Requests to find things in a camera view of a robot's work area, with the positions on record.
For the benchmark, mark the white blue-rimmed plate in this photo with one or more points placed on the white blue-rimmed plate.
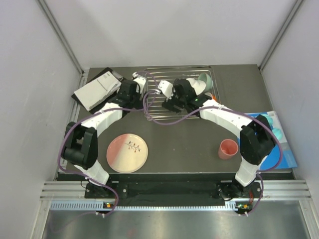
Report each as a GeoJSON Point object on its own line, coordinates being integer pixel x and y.
{"type": "Point", "coordinates": [198, 85]}

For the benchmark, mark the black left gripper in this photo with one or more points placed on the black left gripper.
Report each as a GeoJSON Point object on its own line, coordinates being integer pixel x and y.
{"type": "Point", "coordinates": [139, 104]}

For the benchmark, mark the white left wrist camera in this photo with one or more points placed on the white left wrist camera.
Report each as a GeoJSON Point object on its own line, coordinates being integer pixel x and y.
{"type": "Point", "coordinates": [141, 82]}

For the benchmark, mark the aluminium frame rail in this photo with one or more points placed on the aluminium frame rail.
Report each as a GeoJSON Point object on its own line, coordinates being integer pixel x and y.
{"type": "Point", "coordinates": [59, 33]}

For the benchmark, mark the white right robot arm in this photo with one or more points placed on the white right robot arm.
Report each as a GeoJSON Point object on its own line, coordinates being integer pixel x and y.
{"type": "Point", "coordinates": [255, 134]}

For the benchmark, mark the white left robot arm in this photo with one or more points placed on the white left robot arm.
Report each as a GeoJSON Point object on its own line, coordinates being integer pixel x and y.
{"type": "Point", "coordinates": [80, 145]}

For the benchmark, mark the blue folder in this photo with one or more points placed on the blue folder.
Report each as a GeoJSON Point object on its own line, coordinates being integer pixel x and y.
{"type": "Point", "coordinates": [288, 160]}

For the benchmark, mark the teal cat-ear headphones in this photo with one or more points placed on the teal cat-ear headphones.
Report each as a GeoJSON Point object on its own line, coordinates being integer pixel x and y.
{"type": "Point", "coordinates": [274, 124]}

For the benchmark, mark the pink cup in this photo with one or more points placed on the pink cup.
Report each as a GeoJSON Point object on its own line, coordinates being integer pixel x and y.
{"type": "Point", "coordinates": [227, 149]}

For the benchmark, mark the metal wire dish rack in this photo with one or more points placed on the metal wire dish rack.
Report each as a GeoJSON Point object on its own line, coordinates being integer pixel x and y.
{"type": "Point", "coordinates": [162, 108]}

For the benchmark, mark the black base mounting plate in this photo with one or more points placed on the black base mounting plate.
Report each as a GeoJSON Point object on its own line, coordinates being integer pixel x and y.
{"type": "Point", "coordinates": [177, 192]}

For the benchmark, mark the pink cream plate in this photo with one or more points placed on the pink cream plate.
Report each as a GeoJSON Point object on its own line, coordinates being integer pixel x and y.
{"type": "Point", "coordinates": [127, 153]}

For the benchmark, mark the mint green bowl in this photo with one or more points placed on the mint green bowl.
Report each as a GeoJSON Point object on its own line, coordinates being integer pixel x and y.
{"type": "Point", "coordinates": [204, 77]}

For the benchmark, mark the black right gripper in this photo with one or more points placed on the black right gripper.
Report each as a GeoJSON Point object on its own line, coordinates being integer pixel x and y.
{"type": "Point", "coordinates": [170, 103]}

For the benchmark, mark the white paper booklet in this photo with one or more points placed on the white paper booklet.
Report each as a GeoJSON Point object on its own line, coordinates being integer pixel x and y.
{"type": "Point", "coordinates": [96, 91]}

